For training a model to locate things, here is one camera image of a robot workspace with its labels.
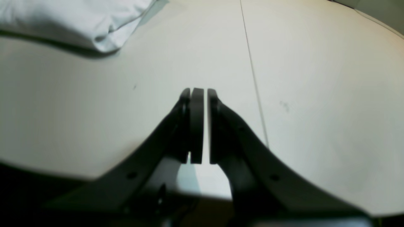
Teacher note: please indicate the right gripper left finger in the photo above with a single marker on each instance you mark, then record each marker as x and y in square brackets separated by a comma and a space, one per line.
[140, 186]

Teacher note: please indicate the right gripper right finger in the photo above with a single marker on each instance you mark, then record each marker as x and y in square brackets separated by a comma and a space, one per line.
[264, 190]

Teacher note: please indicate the white T-shirt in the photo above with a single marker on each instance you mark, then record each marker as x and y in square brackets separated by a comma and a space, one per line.
[100, 25]

